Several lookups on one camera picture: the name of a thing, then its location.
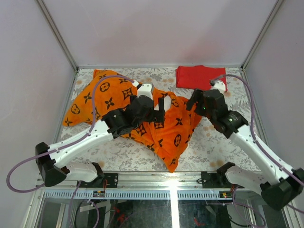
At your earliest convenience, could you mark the orange patterned pillowcase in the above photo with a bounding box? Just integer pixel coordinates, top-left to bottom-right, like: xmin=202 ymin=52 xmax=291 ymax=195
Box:
xmin=62 ymin=69 xmax=202 ymax=172

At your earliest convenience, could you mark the white pillow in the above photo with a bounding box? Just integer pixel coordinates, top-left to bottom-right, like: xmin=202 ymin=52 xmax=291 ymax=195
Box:
xmin=154 ymin=95 xmax=171 ymax=112

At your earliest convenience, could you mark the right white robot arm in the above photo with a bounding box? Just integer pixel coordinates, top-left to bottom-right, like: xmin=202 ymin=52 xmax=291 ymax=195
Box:
xmin=187 ymin=89 xmax=304 ymax=211

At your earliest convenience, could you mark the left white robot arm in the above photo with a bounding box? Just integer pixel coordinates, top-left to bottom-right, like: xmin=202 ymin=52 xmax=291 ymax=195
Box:
xmin=35 ymin=95 xmax=171 ymax=188

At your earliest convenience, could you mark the red folded cloth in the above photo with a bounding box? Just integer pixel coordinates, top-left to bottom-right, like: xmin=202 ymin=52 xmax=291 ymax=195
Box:
xmin=175 ymin=65 xmax=226 ymax=91

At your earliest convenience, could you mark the floral table mat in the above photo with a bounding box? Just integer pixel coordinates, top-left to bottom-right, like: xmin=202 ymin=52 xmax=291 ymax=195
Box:
xmin=74 ymin=67 xmax=259 ymax=171

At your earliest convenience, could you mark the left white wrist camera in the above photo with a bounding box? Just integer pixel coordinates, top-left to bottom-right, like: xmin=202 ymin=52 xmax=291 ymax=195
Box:
xmin=132 ymin=80 xmax=154 ymax=100

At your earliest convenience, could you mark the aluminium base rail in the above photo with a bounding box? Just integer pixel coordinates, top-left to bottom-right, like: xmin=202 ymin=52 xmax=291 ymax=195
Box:
xmin=35 ymin=171 xmax=289 ymax=200

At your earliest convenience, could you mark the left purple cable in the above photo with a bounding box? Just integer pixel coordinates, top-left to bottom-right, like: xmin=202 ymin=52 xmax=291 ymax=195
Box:
xmin=6 ymin=75 xmax=141 ymax=193

